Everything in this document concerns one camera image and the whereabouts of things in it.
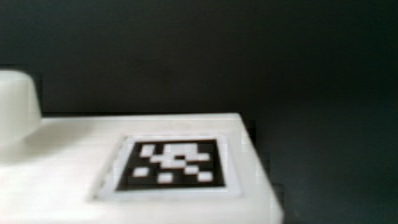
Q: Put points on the white drawer tray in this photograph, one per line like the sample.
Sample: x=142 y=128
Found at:
x=126 y=169

